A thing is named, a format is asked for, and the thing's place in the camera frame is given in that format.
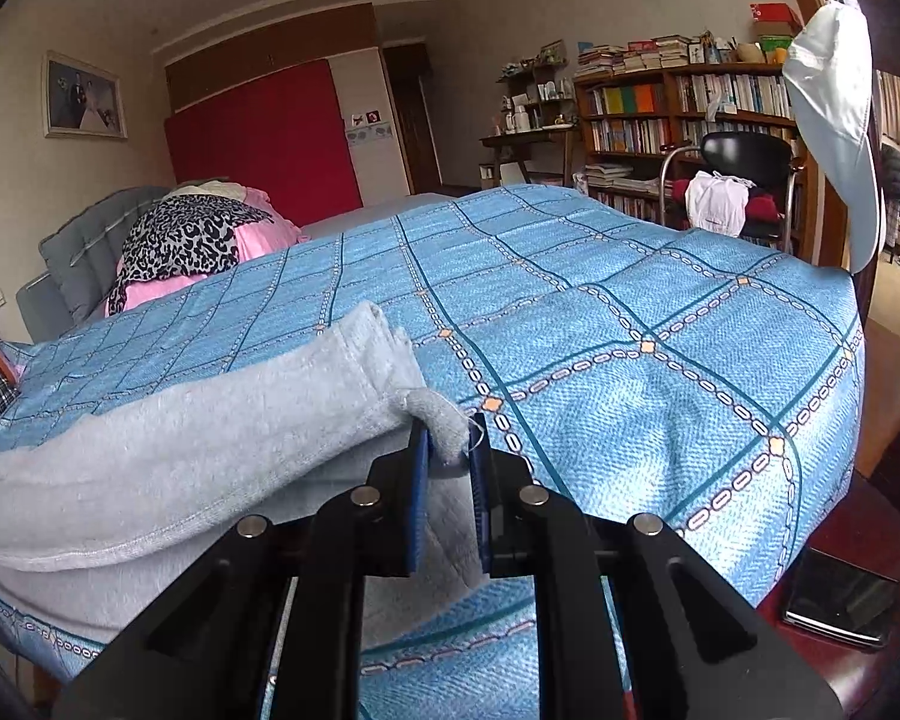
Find dark wooden nightstand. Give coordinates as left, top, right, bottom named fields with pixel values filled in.
left=750, top=465, right=900, bottom=720

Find wooden desk shelf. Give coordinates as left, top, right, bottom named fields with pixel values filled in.
left=495, top=60, right=578, bottom=132

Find wooden bookshelf with books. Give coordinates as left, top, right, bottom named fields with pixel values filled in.
left=574, top=60, right=807, bottom=256

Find dark wooden door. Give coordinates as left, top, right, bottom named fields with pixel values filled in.
left=381, top=41, right=443, bottom=196

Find red cloth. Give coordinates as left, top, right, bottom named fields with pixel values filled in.
left=742, top=191, right=785, bottom=222

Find red cardboard box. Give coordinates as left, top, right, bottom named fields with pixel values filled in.
left=748, top=1, right=803, bottom=29

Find framed wall photo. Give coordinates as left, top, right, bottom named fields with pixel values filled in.
left=43, top=51, right=130, bottom=141

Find white cap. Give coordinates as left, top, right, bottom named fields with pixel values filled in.
left=782, top=0, right=884, bottom=275

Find grey padded headboard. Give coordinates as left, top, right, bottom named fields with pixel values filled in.
left=16, top=186, right=181, bottom=346

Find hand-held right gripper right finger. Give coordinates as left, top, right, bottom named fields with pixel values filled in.
left=469, top=412, right=845, bottom=720

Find blue checked blanket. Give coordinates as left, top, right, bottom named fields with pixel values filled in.
left=0, top=184, right=867, bottom=720

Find brown wooden top cabinet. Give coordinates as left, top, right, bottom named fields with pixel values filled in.
left=165, top=2, right=380, bottom=113

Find grey bed sheet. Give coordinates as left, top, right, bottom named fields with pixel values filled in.
left=300, top=191, right=458, bottom=241

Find white wardrobe door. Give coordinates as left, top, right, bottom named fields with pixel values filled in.
left=328, top=49, right=413, bottom=207

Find red wardrobe panel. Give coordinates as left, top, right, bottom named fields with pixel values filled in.
left=163, top=58, right=365, bottom=212

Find stack of books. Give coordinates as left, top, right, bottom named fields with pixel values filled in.
left=576, top=34, right=695, bottom=77

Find grey fleece pants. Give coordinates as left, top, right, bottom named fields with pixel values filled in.
left=0, top=301, right=488, bottom=646

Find black smartphone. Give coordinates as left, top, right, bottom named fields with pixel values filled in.
left=784, top=547, right=900, bottom=650

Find cream cloth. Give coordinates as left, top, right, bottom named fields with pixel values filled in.
left=176, top=178, right=248, bottom=200

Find wooden desk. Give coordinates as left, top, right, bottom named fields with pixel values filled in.
left=480, top=126, right=582, bottom=188

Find white garment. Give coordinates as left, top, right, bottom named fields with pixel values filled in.
left=685, top=171, right=751, bottom=235

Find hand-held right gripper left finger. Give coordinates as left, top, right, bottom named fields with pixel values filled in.
left=51, top=416, right=430, bottom=720

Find leopard print cloth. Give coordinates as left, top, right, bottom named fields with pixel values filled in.
left=109, top=193, right=275, bottom=312

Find black office chair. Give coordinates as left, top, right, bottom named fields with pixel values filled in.
left=658, top=131, right=807, bottom=252

